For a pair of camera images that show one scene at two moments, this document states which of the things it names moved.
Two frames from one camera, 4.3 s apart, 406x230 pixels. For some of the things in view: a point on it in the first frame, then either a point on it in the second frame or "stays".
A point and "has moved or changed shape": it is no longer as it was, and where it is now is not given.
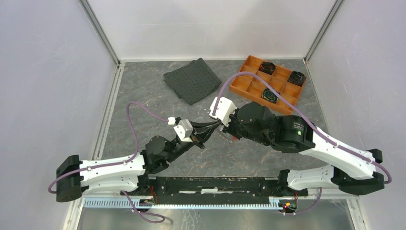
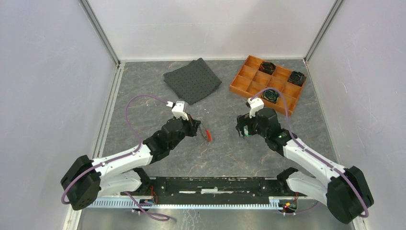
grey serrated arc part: x=227 y=137 has moved or changed shape
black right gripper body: x=234 y=127 to x=253 y=124
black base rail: x=209 y=190 stays
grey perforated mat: x=192 y=82 stays
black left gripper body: x=195 y=139 to x=187 y=129
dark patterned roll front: x=269 y=95 stays
